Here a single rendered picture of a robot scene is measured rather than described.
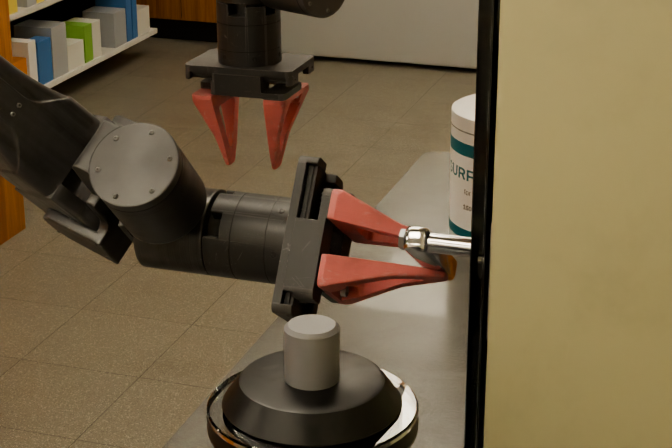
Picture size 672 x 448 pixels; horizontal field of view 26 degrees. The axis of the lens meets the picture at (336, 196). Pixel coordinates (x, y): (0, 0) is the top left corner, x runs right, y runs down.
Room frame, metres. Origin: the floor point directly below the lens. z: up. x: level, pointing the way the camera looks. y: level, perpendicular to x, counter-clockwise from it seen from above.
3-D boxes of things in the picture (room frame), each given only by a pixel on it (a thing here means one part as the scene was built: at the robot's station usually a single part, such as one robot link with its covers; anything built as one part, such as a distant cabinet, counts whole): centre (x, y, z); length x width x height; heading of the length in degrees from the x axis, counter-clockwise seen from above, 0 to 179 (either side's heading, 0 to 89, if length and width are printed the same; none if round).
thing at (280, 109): (1.27, 0.07, 1.14); 0.07 x 0.07 x 0.09; 72
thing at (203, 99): (1.27, 0.09, 1.14); 0.07 x 0.07 x 0.09; 72
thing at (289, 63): (1.27, 0.08, 1.21); 0.10 x 0.07 x 0.07; 72
